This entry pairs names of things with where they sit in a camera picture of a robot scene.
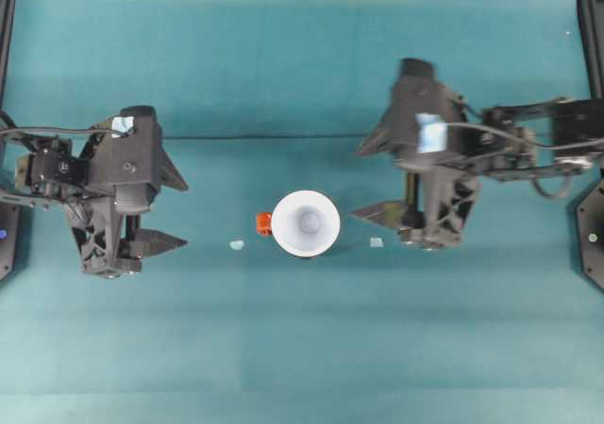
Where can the white paper cup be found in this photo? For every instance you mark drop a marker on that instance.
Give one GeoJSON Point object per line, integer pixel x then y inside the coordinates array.
{"type": "Point", "coordinates": [288, 221]}

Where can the small white paper scrap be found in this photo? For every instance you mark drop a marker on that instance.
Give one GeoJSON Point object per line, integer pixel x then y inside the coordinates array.
{"type": "Point", "coordinates": [375, 242]}
{"type": "Point", "coordinates": [236, 244]}

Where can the blue-green table cloth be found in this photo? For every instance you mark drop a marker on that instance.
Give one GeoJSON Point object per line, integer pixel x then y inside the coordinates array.
{"type": "Point", "coordinates": [302, 348]}

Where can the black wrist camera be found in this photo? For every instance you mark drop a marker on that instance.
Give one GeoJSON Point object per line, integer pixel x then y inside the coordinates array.
{"type": "Point", "coordinates": [417, 68]}
{"type": "Point", "coordinates": [138, 113]}

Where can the black frame rail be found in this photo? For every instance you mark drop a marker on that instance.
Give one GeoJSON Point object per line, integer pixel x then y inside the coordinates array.
{"type": "Point", "coordinates": [6, 41]}
{"type": "Point", "coordinates": [593, 41]}

